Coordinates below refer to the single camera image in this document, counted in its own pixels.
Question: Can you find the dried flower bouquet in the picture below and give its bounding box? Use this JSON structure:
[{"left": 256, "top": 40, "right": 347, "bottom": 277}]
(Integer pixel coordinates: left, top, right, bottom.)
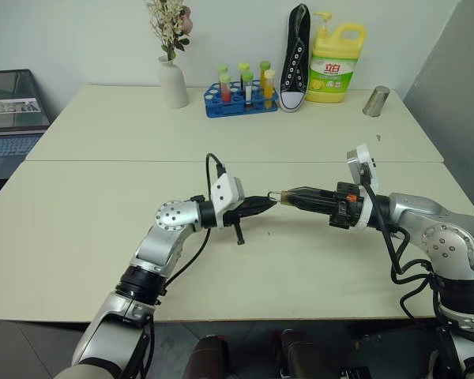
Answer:
[{"left": 145, "top": 0, "right": 193, "bottom": 62}]

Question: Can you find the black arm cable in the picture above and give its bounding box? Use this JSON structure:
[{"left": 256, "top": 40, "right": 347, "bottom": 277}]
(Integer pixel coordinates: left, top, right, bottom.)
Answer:
[
  {"left": 361, "top": 165, "right": 461, "bottom": 379},
  {"left": 164, "top": 152, "right": 227, "bottom": 295}
]

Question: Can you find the yellow detergent pump bottle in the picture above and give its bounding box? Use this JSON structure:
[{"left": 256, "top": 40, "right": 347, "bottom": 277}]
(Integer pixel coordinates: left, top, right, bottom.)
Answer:
[{"left": 304, "top": 10, "right": 367, "bottom": 104}]

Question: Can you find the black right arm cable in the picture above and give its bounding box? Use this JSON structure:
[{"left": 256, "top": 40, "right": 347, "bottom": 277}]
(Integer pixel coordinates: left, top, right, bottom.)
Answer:
[{"left": 361, "top": 165, "right": 461, "bottom": 379}]

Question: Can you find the steel cup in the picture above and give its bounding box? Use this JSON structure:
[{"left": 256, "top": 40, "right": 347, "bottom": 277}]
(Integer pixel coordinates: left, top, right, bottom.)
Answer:
[{"left": 362, "top": 84, "right": 392, "bottom": 118}]

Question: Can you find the grey partition panel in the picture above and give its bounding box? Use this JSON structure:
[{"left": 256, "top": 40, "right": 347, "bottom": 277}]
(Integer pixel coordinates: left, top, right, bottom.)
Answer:
[{"left": 401, "top": 0, "right": 474, "bottom": 224}]

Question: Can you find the green-capped tube orange liquid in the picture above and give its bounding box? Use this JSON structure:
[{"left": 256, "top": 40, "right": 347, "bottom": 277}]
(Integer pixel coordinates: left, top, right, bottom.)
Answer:
[{"left": 259, "top": 60, "right": 273, "bottom": 90}]

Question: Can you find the dark red rounded shape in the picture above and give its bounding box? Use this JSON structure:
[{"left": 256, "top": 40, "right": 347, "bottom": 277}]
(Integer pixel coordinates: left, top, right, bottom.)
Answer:
[{"left": 181, "top": 334, "right": 231, "bottom": 379}]

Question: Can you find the white ceramic vase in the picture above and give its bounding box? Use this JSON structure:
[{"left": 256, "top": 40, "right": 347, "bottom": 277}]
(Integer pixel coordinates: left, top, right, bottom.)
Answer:
[{"left": 157, "top": 54, "right": 190, "bottom": 110}]

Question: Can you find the grey laptop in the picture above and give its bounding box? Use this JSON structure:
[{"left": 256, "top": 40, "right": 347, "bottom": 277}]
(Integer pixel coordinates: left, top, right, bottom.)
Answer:
[{"left": 0, "top": 69, "right": 52, "bottom": 198}]

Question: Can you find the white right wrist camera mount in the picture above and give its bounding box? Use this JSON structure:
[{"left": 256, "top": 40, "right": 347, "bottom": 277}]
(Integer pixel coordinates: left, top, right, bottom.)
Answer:
[{"left": 344, "top": 143, "right": 381, "bottom": 232}]

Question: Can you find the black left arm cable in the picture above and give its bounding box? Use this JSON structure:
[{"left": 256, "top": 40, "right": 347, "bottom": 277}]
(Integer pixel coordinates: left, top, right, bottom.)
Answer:
[{"left": 164, "top": 152, "right": 227, "bottom": 295}]

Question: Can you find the green-capped tube red liquid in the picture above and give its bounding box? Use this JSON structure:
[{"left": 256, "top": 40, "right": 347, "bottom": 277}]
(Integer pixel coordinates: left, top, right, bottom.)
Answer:
[{"left": 217, "top": 65, "right": 232, "bottom": 105}]

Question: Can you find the yellow-capped tube orange liquid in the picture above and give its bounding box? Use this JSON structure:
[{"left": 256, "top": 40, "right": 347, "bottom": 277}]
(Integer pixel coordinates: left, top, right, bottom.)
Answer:
[{"left": 262, "top": 69, "right": 277, "bottom": 110}]

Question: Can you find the black canvas sneaker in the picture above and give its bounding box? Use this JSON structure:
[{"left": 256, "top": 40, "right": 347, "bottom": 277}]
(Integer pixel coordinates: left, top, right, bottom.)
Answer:
[{"left": 279, "top": 3, "right": 314, "bottom": 114}]

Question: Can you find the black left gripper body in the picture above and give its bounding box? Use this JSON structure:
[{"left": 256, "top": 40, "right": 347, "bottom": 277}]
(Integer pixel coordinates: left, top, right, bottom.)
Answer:
[{"left": 223, "top": 196, "right": 258, "bottom": 246}]

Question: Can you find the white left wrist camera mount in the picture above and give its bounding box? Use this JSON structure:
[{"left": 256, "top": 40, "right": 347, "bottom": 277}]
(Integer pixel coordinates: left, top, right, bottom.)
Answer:
[{"left": 209, "top": 173, "right": 246, "bottom": 230}]

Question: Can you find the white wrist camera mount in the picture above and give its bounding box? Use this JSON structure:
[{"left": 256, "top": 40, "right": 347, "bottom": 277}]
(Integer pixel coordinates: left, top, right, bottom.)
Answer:
[
  {"left": 344, "top": 143, "right": 381, "bottom": 232},
  {"left": 209, "top": 173, "right": 246, "bottom": 230}
]

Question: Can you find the green-capped tube clear liquid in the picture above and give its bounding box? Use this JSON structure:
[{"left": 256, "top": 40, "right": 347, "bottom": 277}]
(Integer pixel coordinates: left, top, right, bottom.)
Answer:
[{"left": 241, "top": 71, "right": 255, "bottom": 110}]

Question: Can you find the brass padlock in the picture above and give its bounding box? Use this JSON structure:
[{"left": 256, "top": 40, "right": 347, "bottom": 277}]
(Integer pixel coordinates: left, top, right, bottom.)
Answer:
[{"left": 280, "top": 189, "right": 302, "bottom": 208}]

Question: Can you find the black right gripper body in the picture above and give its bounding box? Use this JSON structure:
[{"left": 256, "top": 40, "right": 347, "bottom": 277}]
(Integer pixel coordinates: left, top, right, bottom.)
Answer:
[{"left": 329, "top": 181, "right": 367, "bottom": 231}]

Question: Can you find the blue test tube rack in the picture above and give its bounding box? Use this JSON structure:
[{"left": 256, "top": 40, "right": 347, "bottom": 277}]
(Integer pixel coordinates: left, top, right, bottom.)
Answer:
[{"left": 203, "top": 80, "right": 281, "bottom": 119}]

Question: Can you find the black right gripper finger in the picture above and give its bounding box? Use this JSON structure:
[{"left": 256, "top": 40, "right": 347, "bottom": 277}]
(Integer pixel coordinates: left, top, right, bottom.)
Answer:
[
  {"left": 292, "top": 186, "right": 338, "bottom": 201},
  {"left": 289, "top": 198, "right": 336, "bottom": 217}
]

